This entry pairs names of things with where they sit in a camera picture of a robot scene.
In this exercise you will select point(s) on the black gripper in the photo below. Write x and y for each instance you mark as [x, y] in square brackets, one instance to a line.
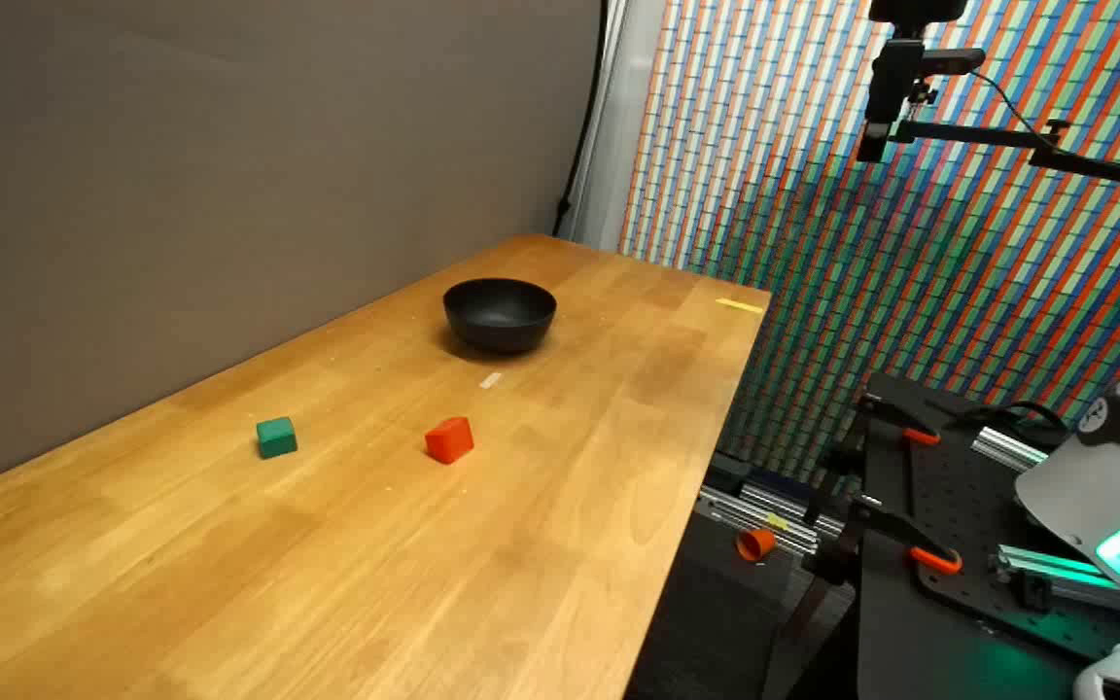
[899, 79]

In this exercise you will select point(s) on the red block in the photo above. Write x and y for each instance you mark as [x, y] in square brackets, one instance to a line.
[449, 442]

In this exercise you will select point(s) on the green block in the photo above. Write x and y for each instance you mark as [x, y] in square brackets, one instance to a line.
[278, 438]

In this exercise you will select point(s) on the black bowl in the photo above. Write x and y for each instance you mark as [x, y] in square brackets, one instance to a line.
[499, 315]

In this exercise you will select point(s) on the orange round knob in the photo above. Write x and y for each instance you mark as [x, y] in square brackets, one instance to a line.
[755, 540]

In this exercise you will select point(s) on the black mounting plate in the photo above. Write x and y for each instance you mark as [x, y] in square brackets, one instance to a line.
[934, 629]

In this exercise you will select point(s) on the black equipment stand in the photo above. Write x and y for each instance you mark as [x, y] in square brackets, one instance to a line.
[728, 625]

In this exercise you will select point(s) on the black camera bar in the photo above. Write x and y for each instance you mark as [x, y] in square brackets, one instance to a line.
[954, 58]

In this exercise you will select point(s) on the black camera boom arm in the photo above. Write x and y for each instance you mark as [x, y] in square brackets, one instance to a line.
[1081, 158]

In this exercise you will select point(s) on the short aluminium rail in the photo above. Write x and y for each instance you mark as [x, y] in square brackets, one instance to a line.
[1009, 448]

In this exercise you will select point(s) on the aluminium rail yellow label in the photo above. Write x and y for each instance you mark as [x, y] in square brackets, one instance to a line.
[769, 508]

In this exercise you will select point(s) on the long aluminium rail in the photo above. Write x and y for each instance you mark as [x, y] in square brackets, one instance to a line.
[1069, 568]

